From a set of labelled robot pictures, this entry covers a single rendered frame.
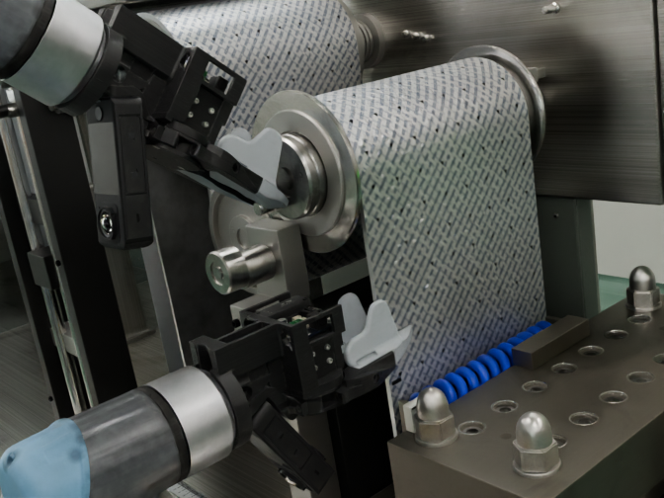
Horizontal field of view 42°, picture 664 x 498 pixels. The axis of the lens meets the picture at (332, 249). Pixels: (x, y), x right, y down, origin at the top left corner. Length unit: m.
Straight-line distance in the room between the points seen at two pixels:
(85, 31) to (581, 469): 0.48
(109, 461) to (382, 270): 0.29
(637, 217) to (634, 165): 2.85
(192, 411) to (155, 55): 0.26
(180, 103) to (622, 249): 3.31
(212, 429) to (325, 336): 0.12
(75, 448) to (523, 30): 0.65
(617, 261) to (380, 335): 3.20
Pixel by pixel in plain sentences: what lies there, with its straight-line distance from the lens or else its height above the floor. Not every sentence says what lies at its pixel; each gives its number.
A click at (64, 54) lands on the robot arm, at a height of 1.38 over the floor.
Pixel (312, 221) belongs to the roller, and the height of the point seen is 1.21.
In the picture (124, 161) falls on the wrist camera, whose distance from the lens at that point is 0.64.
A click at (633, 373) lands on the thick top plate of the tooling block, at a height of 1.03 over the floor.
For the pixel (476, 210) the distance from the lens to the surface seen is 0.84.
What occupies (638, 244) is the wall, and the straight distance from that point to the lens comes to 3.82.
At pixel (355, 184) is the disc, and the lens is 0.71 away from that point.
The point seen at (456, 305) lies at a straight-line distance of 0.83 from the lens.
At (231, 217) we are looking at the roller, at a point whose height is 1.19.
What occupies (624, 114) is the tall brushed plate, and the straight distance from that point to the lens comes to 0.93.
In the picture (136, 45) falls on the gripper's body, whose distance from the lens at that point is 0.66.
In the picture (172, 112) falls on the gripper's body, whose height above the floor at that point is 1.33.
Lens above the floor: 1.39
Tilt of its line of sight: 16 degrees down
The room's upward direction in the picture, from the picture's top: 9 degrees counter-clockwise
